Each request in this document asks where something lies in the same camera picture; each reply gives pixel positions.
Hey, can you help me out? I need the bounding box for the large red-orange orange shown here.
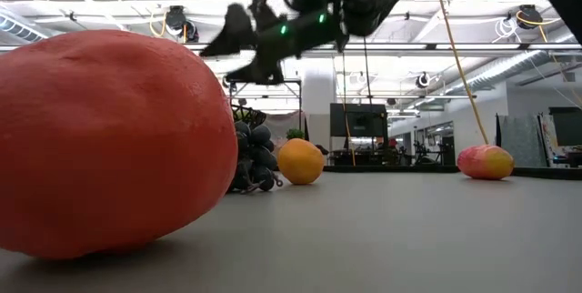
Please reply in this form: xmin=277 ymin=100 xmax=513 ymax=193
xmin=0 ymin=28 xmax=240 ymax=260

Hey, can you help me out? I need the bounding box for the yellow hanging cable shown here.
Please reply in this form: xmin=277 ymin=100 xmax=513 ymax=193
xmin=431 ymin=0 xmax=492 ymax=147

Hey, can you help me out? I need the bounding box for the dark wall panel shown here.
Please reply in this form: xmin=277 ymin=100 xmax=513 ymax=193
xmin=548 ymin=106 xmax=582 ymax=148

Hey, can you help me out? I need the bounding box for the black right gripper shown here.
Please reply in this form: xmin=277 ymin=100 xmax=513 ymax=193
xmin=198 ymin=0 xmax=349 ymax=86

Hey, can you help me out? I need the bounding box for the dark grape bunch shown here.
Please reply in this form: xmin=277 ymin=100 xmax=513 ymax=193
xmin=226 ymin=119 xmax=285 ymax=196

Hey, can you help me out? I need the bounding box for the black ceiling cable reel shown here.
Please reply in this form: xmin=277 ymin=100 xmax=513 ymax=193
xmin=515 ymin=4 xmax=544 ymax=31
xmin=164 ymin=5 xmax=200 ymax=44
xmin=415 ymin=71 xmax=434 ymax=90

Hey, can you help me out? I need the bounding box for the small orange citrus fruit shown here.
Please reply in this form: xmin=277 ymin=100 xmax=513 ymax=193
xmin=276 ymin=137 xmax=326 ymax=187

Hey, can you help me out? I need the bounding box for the black monitor screen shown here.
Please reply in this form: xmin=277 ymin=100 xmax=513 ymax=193
xmin=329 ymin=102 xmax=390 ymax=139

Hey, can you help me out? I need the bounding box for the white building column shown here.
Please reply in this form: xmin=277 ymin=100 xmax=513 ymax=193
xmin=302 ymin=67 xmax=338 ymax=153

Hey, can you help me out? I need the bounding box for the black wire basket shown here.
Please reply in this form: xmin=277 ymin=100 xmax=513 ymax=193
xmin=230 ymin=104 xmax=268 ymax=130

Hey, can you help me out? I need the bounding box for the black metal rack frame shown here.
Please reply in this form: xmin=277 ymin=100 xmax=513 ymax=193
xmin=226 ymin=78 xmax=304 ymax=122

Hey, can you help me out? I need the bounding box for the red yellow mango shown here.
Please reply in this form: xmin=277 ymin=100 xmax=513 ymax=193
xmin=457 ymin=144 xmax=516 ymax=181

